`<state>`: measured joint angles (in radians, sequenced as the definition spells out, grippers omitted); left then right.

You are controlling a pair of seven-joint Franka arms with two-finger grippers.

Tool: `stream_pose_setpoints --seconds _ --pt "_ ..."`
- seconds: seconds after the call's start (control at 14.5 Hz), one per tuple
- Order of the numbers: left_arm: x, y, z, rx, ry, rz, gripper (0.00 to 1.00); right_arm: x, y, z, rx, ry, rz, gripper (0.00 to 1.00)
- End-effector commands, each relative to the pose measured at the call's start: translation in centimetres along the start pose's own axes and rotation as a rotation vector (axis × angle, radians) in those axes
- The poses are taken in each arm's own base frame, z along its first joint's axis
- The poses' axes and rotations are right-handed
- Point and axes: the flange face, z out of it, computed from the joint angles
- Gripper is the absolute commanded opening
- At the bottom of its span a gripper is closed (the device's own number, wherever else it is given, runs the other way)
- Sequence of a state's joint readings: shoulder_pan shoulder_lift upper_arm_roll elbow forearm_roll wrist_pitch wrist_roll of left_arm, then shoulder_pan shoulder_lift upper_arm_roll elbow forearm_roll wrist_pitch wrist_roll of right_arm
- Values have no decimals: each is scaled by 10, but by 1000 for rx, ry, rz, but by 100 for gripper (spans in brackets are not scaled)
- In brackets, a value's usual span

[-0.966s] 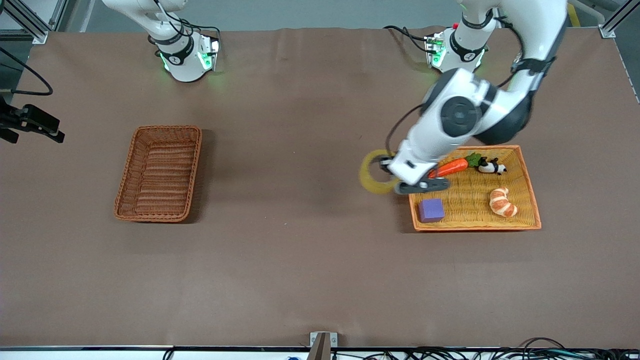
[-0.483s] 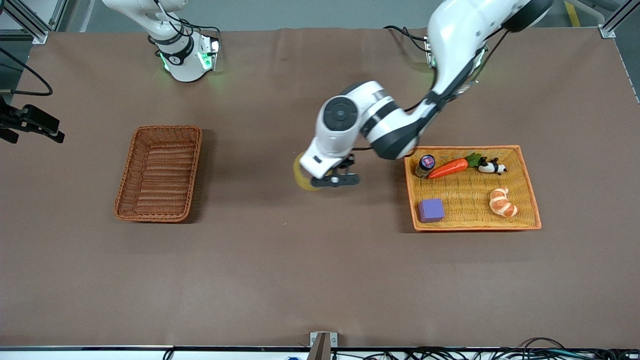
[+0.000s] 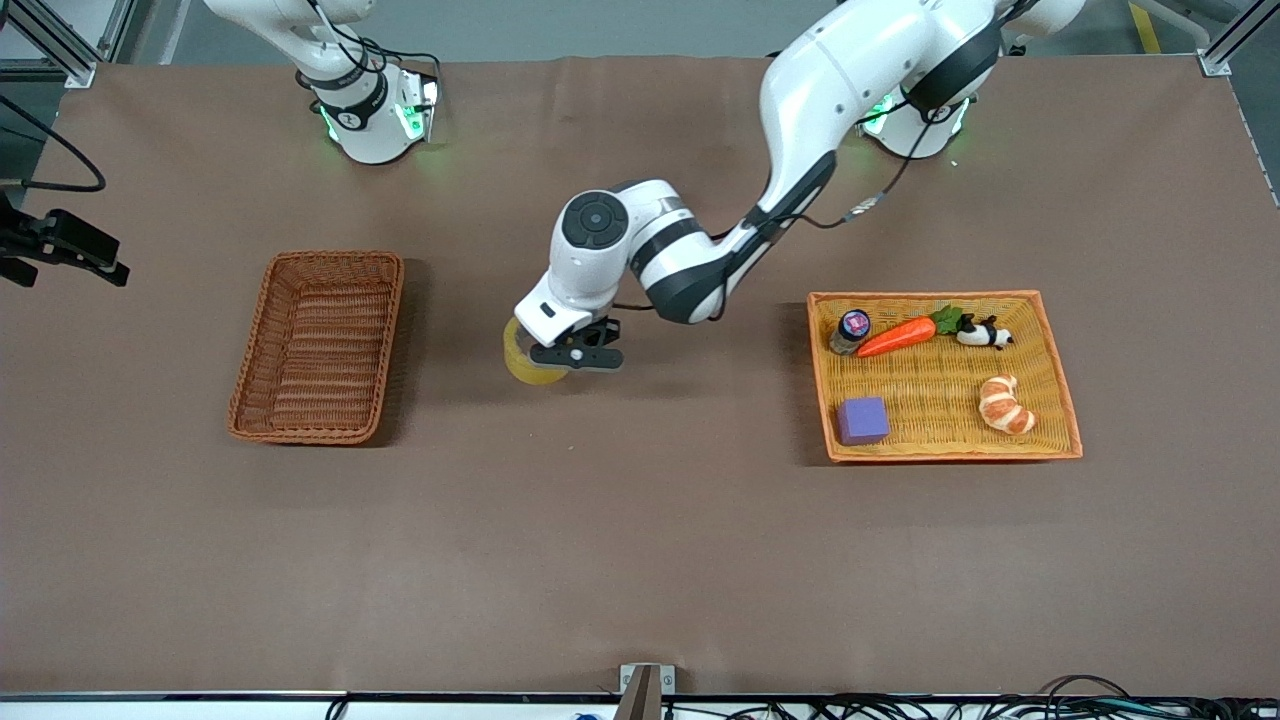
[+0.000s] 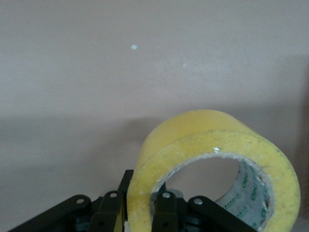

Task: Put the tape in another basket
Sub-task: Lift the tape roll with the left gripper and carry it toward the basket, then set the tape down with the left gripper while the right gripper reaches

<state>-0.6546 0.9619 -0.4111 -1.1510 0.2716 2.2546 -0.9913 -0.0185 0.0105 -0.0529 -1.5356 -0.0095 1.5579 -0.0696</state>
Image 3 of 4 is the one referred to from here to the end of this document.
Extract black right base cables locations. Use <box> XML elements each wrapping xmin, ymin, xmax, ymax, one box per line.
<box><xmin>300</xmin><ymin>0</ymin><xmax>442</xmax><ymax>89</ymax></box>

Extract black white panda toy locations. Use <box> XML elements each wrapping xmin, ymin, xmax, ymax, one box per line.
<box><xmin>955</xmin><ymin>314</ymin><xmax>1015</xmax><ymax>351</ymax></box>

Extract brown wicker basket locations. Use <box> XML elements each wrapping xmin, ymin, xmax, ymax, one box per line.
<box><xmin>227</xmin><ymin>250</ymin><xmax>406</xmax><ymax>446</ymax></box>

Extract metal table edge bracket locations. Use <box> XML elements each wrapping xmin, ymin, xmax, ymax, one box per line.
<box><xmin>619</xmin><ymin>663</ymin><xmax>677</xmax><ymax>720</ymax></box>

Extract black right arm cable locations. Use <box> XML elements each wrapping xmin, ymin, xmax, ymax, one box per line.
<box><xmin>0</xmin><ymin>93</ymin><xmax>107</xmax><ymax>193</ymax></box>

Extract orange toy carrot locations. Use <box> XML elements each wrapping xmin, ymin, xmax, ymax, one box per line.
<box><xmin>857</xmin><ymin>306</ymin><xmax>964</xmax><ymax>359</ymax></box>

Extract purple cube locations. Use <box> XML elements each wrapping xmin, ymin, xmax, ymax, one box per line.
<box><xmin>836</xmin><ymin>396</ymin><xmax>891</xmax><ymax>447</ymax></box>

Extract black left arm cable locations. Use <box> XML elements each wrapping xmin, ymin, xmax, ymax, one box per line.
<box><xmin>745</xmin><ymin>100</ymin><xmax>946</xmax><ymax>232</ymax></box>

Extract toy croissant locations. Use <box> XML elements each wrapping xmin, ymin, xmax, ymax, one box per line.
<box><xmin>978</xmin><ymin>375</ymin><xmax>1038</xmax><ymax>436</ymax></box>

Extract yellow tape roll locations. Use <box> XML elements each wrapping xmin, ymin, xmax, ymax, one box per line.
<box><xmin>503</xmin><ymin>318</ymin><xmax>573</xmax><ymax>387</ymax></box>

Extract orange wicker tray basket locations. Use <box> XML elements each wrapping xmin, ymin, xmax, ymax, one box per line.
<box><xmin>806</xmin><ymin>290</ymin><xmax>1084</xmax><ymax>464</ymax></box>

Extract black cable bundle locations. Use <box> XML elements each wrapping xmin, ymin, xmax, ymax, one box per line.
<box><xmin>660</xmin><ymin>675</ymin><xmax>1280</xmax><ymax>720</ymax></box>

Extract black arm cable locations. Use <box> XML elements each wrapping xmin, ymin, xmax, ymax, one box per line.
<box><xmin>0</xmin><ymin>93</ymin><xmax>107</xmax><ymax>193</ymax></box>
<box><xmin>745</xmin><ymin>100</ymin><xmax>946</xmax><ymax>232</ymax></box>

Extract small dark-lidded jar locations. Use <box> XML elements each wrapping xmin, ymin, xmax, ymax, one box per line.
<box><xmin>829</xmin><ymin>309</ymin><xmax>873</xmax><ymax>357</ymax></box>

